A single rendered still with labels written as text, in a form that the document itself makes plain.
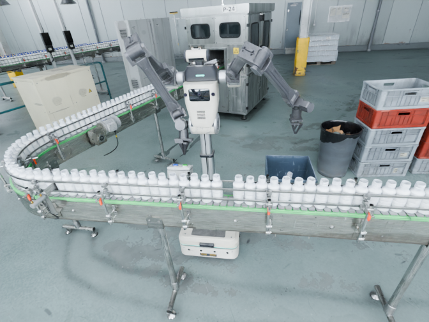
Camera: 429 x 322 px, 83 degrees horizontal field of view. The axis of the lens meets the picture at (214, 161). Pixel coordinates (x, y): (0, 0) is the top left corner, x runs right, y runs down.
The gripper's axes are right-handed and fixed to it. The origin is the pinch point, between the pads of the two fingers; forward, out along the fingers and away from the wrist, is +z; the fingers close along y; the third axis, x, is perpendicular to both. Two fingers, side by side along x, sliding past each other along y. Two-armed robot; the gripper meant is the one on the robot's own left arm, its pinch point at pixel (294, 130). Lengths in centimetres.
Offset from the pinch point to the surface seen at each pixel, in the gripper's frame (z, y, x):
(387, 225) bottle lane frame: 29, -50, -40
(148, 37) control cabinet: -32, 548, 306
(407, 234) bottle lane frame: 35, -50, -51
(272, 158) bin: 30.0, 15.6, 11.7
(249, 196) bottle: 16, -47, 28
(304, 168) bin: 38.3, 15.4, -12.3
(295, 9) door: -64, 1150, -154
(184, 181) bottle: 8, -46, 62
